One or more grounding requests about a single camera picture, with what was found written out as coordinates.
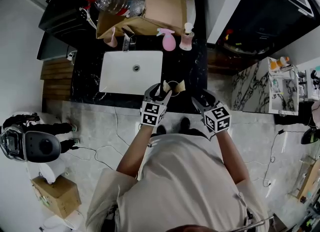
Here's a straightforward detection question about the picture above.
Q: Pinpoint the black floor cable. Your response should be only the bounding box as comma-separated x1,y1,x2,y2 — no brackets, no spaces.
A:
71,145,119,171

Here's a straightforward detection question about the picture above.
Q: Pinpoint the wooden slatted cabinet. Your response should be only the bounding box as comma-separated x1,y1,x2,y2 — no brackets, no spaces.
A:
40,59,75,102

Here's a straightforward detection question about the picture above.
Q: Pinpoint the person's left forearm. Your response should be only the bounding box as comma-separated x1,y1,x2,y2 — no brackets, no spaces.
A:
115,124,155,182

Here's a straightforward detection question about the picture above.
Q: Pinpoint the white floor cable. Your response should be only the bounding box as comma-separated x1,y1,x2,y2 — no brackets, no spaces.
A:
113,106,131,147

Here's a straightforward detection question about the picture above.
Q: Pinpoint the chrome faucet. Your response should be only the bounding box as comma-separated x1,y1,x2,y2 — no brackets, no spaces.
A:
121,32,137,53

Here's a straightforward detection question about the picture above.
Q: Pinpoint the black marble vanity top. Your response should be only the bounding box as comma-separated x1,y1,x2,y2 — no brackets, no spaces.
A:
70,34,209,114

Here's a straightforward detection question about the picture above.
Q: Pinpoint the orange bottle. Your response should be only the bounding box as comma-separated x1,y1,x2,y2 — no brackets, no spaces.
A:
269,56,291,71

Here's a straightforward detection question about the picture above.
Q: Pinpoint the black cable with plug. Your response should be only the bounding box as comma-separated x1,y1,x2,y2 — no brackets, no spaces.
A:
262,129,309,188

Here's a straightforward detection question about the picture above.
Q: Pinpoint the pink cup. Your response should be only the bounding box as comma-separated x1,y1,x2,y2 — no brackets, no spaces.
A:
103,27,119,49

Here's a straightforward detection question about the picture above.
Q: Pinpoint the large cardboard box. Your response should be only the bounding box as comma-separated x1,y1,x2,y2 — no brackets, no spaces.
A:
95,0,189,40

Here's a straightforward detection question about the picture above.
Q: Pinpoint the person's right forearm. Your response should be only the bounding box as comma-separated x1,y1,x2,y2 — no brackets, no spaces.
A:
215,130,251,185

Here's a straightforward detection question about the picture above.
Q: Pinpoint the pink spray bottle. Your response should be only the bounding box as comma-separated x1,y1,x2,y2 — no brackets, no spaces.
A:
156,28,177,51

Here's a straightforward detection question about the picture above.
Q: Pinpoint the white brush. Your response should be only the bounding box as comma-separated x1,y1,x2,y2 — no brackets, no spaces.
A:
79,7,98,29

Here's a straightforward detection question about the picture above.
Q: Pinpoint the black appliance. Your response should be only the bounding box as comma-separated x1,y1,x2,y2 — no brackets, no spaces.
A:
38,0,101,44

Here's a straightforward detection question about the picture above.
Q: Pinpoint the marble pattern shelf unit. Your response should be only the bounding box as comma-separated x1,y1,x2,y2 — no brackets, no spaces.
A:
230,56,300,116

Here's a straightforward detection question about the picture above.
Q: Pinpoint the black lamp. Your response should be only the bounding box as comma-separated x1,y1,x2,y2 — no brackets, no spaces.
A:
299,126,320,145

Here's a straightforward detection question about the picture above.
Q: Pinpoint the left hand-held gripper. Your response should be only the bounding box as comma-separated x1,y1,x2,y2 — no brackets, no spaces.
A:
139,83,174,128

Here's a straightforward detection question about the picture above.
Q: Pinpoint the small cardboard box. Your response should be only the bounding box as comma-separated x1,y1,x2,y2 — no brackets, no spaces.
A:
30,175,82,219

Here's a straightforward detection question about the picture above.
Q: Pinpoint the white sink basin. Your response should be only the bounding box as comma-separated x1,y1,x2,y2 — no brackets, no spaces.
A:
98,50,164,96

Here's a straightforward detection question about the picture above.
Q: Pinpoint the large black cabinet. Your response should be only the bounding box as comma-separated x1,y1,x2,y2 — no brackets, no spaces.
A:
216,0,316,57

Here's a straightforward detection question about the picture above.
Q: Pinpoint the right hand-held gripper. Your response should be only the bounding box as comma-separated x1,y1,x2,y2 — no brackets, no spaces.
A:
191,88,232,134

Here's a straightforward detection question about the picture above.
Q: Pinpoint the clear plastic bottle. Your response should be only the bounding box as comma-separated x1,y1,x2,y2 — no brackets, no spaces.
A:
93,0,146,18

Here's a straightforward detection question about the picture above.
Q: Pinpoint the person's white shirt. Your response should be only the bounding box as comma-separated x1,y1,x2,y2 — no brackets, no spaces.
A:
85,127,270,232

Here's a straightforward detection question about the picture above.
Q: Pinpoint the pink soap dispenser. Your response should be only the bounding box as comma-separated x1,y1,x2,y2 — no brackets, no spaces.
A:
178,22,196,51

